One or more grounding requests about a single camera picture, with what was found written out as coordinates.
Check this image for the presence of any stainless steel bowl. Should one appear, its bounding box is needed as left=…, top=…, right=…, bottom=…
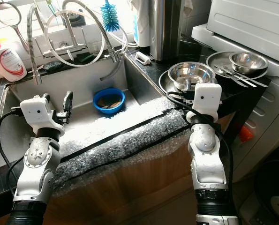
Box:
left=168, top=61, right=218, bottom=92
left=229, top=52, right=269, bottom=75

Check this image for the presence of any steel cutlery piece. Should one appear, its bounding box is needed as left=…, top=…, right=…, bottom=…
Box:
left=213, top=67, right=251, bottom=88
left=223, top=66, right=268, bottom=87

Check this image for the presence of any wide steel plate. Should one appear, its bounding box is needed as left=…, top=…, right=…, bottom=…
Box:
left=159, top=69, right=189, bottom=99
left=206, top=51, right=269, bottom=80

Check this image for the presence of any black scouring pad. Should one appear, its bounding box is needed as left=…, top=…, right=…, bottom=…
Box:
left=42, top=61, right=66, bottom=74

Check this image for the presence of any stainless steel sink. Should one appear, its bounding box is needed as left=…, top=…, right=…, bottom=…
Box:
left=0, top=56, right=177, bottom=172

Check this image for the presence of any blue plastic bowl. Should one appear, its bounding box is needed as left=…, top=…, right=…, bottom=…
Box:
left=93, top=87, right=126, bottom=114

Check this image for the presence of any dark green scouring pad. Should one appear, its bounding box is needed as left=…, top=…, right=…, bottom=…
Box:
left=77, top=52, right=96, bottom=63

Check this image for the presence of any white soap dispenser red pump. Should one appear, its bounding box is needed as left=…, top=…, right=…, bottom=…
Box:
left=0, top=34, right=27, bottom=83

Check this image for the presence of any small white plastic clip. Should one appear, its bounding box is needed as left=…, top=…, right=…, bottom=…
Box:
left=135, top=51, right=151, bottom=65

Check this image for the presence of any steel faucet body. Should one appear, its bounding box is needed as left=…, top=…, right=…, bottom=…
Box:
left=41, top=14, right=88, bottom=59

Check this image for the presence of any small orange plastic object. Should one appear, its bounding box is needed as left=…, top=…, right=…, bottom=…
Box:
left=239, top=126, right=253, bottom=143

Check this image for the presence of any tall stainless steel canister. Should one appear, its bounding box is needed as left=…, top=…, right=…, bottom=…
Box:
left=150, top=0, right=187, bottom=61

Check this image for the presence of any white dishwasher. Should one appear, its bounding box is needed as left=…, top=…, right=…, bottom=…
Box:
left=192, top=0, right=279, bottom=83

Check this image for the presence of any white drawer cabinet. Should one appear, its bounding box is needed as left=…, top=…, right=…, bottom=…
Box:
left=231, top=75, right=279, bottom=181

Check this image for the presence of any white bottle blue label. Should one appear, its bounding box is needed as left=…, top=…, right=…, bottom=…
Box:
left=131, top=0, right=151, bottom=47

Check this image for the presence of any blue bottle brush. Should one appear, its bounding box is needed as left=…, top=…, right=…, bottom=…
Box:
left=100, top=0, right=120, bottom=32

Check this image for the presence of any wooden sink cabinet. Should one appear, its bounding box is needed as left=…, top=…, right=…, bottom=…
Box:
left=50, top=136, right=201, bottom=225

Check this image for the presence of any black round appliance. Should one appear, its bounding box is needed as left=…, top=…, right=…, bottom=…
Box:
left=249, top=159, right=279, bottom=225

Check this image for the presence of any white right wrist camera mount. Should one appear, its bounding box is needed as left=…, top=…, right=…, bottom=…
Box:
left=186, top=83, right=223, bottom=124

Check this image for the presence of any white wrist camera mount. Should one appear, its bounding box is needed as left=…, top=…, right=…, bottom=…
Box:
left=186, top=83, right=223, bottom=124
left=20, top=96, right=66, bottom=137

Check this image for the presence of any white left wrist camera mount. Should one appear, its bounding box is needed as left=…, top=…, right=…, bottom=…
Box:
left=20, top=96, right=66, bottom=137

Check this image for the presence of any white hose loop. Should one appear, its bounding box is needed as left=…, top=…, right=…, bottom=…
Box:
left=43, top=10, right=133, bottom=68

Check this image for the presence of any round wire strainer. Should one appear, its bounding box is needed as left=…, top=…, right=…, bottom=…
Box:
left=0, top=0, right=34, bottom=56

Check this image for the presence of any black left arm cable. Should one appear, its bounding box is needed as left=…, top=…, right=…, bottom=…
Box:
left=0, top=109, right=30, bottom=202

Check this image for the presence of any green handled utensil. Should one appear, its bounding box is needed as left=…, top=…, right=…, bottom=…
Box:
left=44, top=0, right=58, bottom=16

